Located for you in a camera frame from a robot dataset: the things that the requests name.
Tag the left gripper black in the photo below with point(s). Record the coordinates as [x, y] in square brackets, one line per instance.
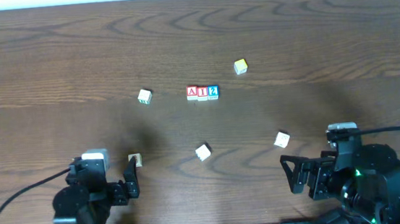
[120, 191]

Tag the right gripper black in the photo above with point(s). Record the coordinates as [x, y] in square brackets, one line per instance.
[314, 177]

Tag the red letter A block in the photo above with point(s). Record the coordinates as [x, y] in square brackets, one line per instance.
[192, 93]

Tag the red letter I block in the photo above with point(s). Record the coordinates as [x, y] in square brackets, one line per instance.
[202, 93]

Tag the blue number 2 block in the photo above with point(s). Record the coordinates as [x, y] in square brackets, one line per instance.
[213, 92]

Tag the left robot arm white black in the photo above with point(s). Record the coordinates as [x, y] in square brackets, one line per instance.
[89, 197]

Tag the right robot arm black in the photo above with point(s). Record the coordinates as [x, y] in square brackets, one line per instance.
[364, 178]

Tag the brown picture wooden block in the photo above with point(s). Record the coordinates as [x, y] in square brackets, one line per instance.
[138, 159]

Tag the plain wooden block right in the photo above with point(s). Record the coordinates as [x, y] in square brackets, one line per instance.
[282, 140]

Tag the plain wooden block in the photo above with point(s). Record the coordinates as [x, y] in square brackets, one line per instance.
[203, 152]
[282, 140]

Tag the plain wooden block centre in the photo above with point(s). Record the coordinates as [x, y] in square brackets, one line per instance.
[203, 152]

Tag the green edged wooden block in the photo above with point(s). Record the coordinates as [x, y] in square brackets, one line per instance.
[145, 96]

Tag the yellow top wooden block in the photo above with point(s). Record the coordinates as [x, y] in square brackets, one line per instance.
[240, 66]

